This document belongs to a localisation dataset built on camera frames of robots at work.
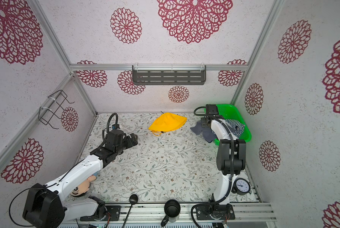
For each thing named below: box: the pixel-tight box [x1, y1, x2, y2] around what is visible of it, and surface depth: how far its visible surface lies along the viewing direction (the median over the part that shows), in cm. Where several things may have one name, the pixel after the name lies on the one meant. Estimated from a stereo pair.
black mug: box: [160, 199, 181, 228], surface depth 71 cm
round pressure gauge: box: [231, 177, 252, 196], surface depth 81 cm
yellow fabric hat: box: [148, 112, 188, 137], surface depth 114 cm
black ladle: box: [121, 193, 139, 228], surface depth 79 cm
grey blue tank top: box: [189, 119, 217, 143], surface depth 99 cm
